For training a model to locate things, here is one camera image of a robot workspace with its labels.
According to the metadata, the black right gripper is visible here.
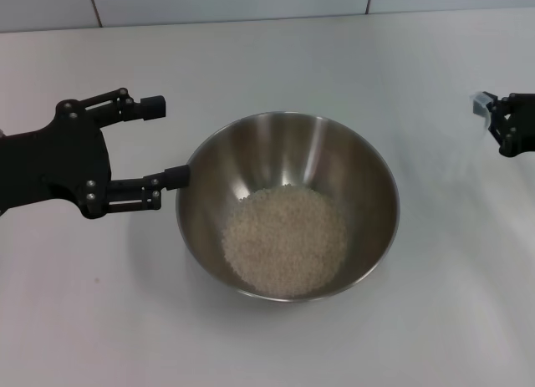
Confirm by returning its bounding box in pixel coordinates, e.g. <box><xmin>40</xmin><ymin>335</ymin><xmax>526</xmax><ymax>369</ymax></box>
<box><xmin>473</xmin><ymin>93</ymin><xmax>535</xmax><ymax>157</ymax></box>

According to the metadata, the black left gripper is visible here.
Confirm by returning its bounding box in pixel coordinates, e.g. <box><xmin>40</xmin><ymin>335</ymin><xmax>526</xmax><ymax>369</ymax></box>
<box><xmin>0</xmin><ymin>87</ymin><xmax>191</xmax><ymax>220</ymax></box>

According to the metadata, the stainless steel mixing bowl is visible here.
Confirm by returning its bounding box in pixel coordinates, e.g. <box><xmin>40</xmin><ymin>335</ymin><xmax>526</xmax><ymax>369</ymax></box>
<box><xmin>175</xmin><ymin>109</ymin><xmax>401</xmax><ymax>303</ymax></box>

